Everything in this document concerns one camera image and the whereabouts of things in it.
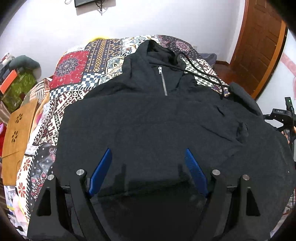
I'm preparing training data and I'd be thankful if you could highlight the brown wooden door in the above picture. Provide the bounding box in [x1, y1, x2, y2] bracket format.
[230, 0, 287, 99]

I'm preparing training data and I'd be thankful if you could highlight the small black wall monitor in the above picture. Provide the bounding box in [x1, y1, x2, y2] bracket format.
[74, 0, 104, 8]

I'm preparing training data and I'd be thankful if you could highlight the dark green cushion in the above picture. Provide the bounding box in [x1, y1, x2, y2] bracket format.
[9, 55, 42, 80]

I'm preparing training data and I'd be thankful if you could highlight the black zip hoodie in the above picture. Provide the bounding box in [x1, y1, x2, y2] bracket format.
[53, 40, 295, 240]

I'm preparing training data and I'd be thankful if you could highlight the green camouflage bag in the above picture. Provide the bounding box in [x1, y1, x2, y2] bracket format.
[1, 72, 37, 113]

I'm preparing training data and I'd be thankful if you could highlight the brown wooden board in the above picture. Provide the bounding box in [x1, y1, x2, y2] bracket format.
[1, 99, 38, 186]

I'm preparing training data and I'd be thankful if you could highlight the yellow hoop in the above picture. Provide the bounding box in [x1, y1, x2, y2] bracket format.
[90, 36, 110, 42]

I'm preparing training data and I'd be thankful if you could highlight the patchwork patterned bedspread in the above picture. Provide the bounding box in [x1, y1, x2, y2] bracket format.
[16, 35, 229, 222]

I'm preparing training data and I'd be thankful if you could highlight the orange box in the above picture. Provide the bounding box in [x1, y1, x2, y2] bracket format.
[0, 70, 18, 94]

